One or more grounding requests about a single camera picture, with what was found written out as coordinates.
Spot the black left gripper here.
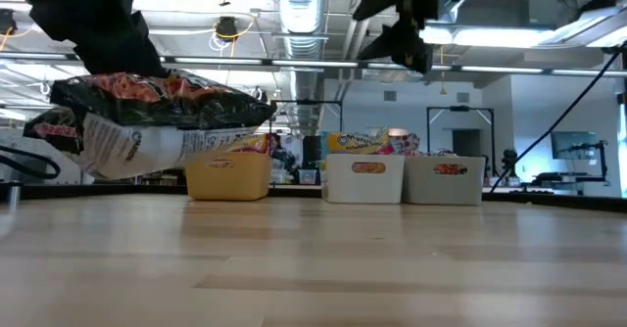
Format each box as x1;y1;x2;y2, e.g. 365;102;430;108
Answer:
2;0;175;79

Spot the blue Maruchan ramen pack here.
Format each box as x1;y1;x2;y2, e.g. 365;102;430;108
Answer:
324;130;393;156

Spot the red Maruchan ramen pack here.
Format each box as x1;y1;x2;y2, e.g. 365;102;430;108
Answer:
225;133;276;156

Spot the LED light bar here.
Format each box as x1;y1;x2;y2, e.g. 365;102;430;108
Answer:
0;50;627;78

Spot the person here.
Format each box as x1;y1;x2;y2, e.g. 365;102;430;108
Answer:
388;127;422;157

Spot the white ceiling light panel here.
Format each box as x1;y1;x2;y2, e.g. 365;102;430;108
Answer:
420;23;627;49

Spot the white plastic bin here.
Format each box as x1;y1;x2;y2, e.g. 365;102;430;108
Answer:
321;153;408;205

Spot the grey plastic bin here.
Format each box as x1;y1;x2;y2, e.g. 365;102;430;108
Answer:
401;155;487;207

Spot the black curved tube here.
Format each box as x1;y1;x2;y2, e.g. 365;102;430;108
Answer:
0;144;63;181

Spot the black tripod device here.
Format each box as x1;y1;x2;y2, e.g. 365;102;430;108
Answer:
498;148;519;180

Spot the orange plastic bin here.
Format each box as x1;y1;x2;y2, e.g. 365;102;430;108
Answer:
184;151;274;203

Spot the small silver cylinder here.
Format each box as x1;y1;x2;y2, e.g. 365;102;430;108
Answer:
6;180;23;210

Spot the black monitor screen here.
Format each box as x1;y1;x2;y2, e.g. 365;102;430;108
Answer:
550;130;600;161

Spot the black metal stand frame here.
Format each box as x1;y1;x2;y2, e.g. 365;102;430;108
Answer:
425;105;496;158

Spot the silver ventilation duct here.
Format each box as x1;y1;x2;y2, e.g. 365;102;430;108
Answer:
271;0;339;137

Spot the black mounted camera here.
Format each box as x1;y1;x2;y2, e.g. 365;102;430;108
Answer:
215;16;240;39

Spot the black metal rig frame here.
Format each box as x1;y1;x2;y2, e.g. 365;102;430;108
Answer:
0;47;627;215

